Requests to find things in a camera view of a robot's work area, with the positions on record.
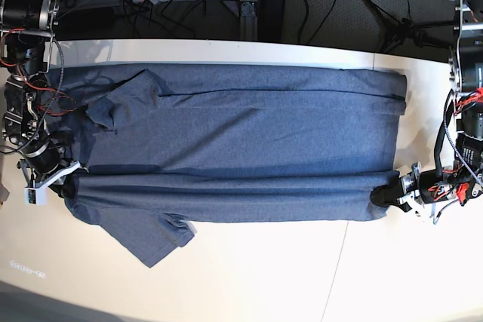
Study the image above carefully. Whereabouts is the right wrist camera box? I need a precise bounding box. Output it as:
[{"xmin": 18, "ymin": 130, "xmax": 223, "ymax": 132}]
[{"xmin": 24, "ymin": 187, "xmax": 47, "ymax": 206}]

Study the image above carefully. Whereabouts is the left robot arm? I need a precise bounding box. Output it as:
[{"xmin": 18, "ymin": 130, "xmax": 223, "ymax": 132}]
[{"xmin": 371, "ymin": 0, "xmax": 482, "ymax": 223}]

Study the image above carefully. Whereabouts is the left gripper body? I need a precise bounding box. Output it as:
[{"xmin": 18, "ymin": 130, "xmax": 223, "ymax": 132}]
[{"xmin": 399, "ymin": 164, "xmax": 482, "ymax": 216}]

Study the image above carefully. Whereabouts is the aluminium table leg profile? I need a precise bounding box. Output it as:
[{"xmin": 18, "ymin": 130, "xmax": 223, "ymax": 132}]
[{"xmin": 238, "ymin": 0, "xmax": 258, "ymax": 41}]

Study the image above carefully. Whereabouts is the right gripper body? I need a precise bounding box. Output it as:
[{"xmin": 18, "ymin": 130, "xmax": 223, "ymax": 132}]
[{"xmin": 17, "ymin": 133, "xmax": 73, "ymax": 182}]

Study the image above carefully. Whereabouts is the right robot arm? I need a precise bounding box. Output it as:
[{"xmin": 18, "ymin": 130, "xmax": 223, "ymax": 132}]
[{"xmin": 1, "ymin": 0, "xmax": 81, "ymax": 205}]

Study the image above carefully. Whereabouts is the blue grey T-shirt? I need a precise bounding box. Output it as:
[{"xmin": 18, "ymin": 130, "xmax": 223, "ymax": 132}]
[{"xmin": 48, "ymin": 64, "xmax": 407, "ymax": 267}]

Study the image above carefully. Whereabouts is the black power adapter brick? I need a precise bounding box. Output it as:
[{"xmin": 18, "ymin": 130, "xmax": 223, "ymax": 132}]
[{"xmin": 257, "ymin": 0, "xmax": 285, "ymax": 43}]

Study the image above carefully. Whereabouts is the black tripod stand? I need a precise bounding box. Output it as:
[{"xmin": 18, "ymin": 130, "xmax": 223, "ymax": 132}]
[{"xmin": 362, "ymin": 0, "xmax": 456, "ymax": 54}]

